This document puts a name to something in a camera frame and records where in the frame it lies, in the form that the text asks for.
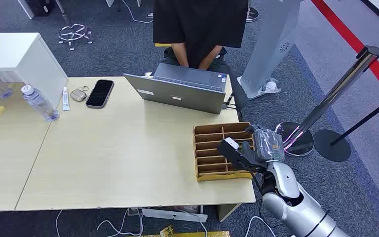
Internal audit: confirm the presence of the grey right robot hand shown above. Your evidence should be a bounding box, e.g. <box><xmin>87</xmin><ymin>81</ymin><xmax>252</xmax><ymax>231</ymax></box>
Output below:
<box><xmin>240</xmin><ymin>125</ymin><xmax>285</xmax><ymax>167</ymax></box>

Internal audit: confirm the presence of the wooden slotted card organizer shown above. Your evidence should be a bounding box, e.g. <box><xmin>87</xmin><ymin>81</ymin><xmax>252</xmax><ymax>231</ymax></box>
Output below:
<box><xmin>192</xmin><ymin>121</ymin><xmax>256</xmax><ymax>183</ymax></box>

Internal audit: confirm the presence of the person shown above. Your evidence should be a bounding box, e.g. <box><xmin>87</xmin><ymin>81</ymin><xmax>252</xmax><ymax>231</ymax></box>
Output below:
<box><xmin>152</xmin><ymin>0</ymin><xmax>250</xmax><ymax>112</ymax></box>

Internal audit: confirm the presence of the crumpled clear plastic wrap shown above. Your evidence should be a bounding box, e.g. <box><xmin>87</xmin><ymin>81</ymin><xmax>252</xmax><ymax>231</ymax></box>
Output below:
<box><xmin>258</xmin><ymin>78</ymin><xmax>282</xmax><ymax>96</ymax></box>

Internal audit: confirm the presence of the wooden table leg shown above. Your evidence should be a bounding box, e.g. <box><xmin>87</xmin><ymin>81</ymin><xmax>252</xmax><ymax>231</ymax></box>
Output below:
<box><xmin>217</xmin><ymin>203</ymin><xmax>242</xmax><ymax>222</ymax></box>

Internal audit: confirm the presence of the grey kiosk stand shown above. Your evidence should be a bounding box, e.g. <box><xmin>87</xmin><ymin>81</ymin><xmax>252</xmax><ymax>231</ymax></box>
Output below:
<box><xmin>236</xmin><ymin>0</ymin><xmax>303</xmax><ymax>100</ymax></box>

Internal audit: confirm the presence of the grey laptop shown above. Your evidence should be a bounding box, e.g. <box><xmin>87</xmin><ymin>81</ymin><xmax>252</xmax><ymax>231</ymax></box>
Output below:
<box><xmin>123</xmin><ymin>63</ymin><xmax>228</xmax><ymax>115</ymax></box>

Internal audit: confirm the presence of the white power strip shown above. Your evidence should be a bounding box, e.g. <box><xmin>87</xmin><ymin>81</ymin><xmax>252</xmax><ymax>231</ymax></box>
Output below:
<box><xmin>142</xmin><ymin>208</ymin><xmax>208</xmax><ymax>223</ymax></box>

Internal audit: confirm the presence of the yellow foil sheet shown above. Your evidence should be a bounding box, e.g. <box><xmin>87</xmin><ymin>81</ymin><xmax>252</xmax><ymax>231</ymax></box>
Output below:
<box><xmin>137</xmin><ymin>226</ymin><xmax>231</xmax><ymax>237</ymax></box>

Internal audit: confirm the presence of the round black floor base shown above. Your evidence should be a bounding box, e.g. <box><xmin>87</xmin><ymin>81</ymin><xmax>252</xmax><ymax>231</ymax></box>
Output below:
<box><xmin>246</xmin><ymin>6</ymin><xmax>260</xmax><ymax>23</ymax></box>

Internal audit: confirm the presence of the red barrier belt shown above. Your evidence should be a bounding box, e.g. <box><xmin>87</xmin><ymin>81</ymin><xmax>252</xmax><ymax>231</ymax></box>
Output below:
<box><xmin>310</xmin><ymin>0</ymin><xmax>379</xmax><ymax>107</ymax></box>

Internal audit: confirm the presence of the black smartphone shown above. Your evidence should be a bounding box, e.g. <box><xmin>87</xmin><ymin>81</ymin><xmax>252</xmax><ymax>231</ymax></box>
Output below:
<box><xmin>85</xmin><ymin>79</ymin><xmax>115</xmax><ymax>109</ymax></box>

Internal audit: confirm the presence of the small white tube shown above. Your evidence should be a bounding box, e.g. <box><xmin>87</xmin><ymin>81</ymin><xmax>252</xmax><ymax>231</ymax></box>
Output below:
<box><xmin>62</xmin><ymin>86</ymin><xmax>71</xmax><ymax>112</ymax></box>

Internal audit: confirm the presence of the chrome star chair base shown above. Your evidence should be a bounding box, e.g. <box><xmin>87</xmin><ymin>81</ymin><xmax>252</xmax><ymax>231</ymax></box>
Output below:
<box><xmin>58</xmin><ymin>23</ymin><xmax>93</xmax><ymax>52</ymax></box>

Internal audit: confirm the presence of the clear plastic water bottle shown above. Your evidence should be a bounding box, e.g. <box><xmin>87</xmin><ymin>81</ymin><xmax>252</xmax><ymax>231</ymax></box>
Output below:
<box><xmin>21</xmin><ymin>84</ymin><xmax>61</xmax><ymax>122</ymax></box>

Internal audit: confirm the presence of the black box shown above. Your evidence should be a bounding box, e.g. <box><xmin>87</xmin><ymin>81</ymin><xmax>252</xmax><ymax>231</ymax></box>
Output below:
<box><xmin>26</xmin><ymin>0</ymin><xmax>56</xmax><ymax>17</ymax></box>

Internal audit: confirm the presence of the white shelf box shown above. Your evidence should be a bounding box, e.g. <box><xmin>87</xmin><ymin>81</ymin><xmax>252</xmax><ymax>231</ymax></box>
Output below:
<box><xmin>0</xmin><ymin>32</ymin><xmax>69</xmax><ymax>109</ymax></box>

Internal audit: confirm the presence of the white furniture panel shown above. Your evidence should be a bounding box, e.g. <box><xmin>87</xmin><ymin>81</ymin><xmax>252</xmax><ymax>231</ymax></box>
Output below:
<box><xmin>17</xmin><ymin>0</ymin><xmax>35</xmax><ymax>20</ymax></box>

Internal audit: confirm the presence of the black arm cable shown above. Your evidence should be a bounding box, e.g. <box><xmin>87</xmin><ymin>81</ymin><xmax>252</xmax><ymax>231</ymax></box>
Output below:
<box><xmin>247</xmin><ymin>166</ymin><xmax>266</xmax><ymax>212</ymax></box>

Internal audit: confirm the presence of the black laptop cable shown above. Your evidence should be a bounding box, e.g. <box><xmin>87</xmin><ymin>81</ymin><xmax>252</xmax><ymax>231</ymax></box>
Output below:
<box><xmin>222</xmin><ymin>93</ymin><xmax>238</xmax><ymax>111</ymax></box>

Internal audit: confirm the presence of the black stanchion post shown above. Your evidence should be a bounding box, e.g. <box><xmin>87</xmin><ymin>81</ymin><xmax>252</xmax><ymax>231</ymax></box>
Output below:
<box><xmin>313</xmin><ymin>97</ymin><xmax>379</xmax><ymax>163</ymax></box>

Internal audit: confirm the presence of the white floor cable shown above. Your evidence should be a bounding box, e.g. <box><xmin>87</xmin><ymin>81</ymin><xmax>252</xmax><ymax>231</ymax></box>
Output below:
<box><xmin>120</xmin><ymin>0</ymin><xmax>154</xmax><ymax>24</ymax></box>
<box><xmin>55</xmin><ymin>209</ymin><xmax>65</xmax><ymax>237</ymax></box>
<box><xmin>96</xmin><ymin>208</ymin><xmax>145</xmax><ymax>237</ymax></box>
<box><xmin>244</xmin><ymin>215</ymin><xmax>277</xmax><ymax>237</ymax></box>

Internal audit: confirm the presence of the chrome stanchion post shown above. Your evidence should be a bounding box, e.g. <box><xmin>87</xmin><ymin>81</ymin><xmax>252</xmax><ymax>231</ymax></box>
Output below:
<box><xmin>274</xmin><ymin>45</ymin><xmax>379</xmax><ymax>158</ymax></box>

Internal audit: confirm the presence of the grey pouch with key ring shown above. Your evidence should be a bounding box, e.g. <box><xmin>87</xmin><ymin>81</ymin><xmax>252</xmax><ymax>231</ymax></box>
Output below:
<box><xmin>70</xmin><ymin>85</ymin><xmax>89</xmax><ymax>102</ymax></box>

